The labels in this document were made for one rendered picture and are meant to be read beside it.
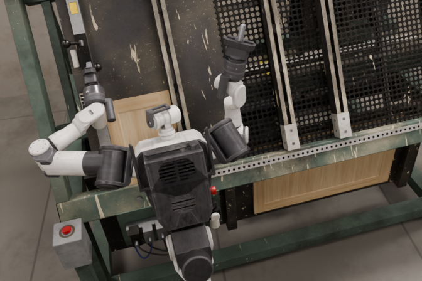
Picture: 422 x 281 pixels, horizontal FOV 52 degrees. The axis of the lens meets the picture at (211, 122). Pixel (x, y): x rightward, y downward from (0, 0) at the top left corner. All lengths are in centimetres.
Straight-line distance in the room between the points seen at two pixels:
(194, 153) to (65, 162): 49
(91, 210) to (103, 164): 58
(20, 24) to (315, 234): 196
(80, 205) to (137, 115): 49
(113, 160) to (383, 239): 198
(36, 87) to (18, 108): 254
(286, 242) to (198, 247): 117
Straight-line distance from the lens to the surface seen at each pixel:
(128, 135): 209
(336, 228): 282
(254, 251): 268
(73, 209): 215
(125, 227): 221
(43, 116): 208
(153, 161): 143
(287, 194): 273
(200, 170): 146
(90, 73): 188
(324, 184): 279
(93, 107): 179
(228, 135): 160
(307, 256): 290
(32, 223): 341
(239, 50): 167
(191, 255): 160
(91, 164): 161
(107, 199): 212
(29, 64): 208
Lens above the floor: 239
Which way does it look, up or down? 39 degrees down
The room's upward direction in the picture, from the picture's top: 6 degrees counter-clockwise
